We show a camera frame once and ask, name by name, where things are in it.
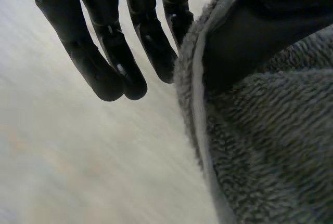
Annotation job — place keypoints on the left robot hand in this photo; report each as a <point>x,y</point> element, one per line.
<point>260,26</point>

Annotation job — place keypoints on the grey towel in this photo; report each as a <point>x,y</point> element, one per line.
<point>260,143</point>

